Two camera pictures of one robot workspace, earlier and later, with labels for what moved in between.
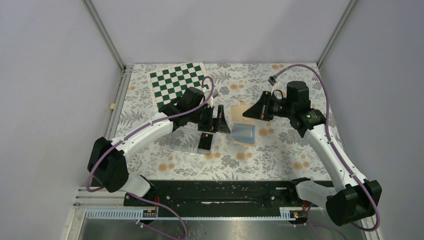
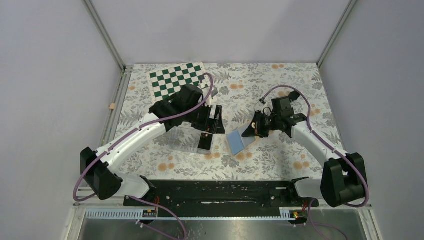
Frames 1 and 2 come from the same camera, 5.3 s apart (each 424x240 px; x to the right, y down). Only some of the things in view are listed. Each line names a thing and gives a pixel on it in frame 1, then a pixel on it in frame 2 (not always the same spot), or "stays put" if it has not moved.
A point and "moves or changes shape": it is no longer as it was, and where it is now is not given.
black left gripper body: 206,115 stays put
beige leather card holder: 243,128 moves or changes shape
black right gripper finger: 255,111 → 252,130
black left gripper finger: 208,127 stays put
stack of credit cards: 205,141 stays put
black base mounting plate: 220,194 stays put
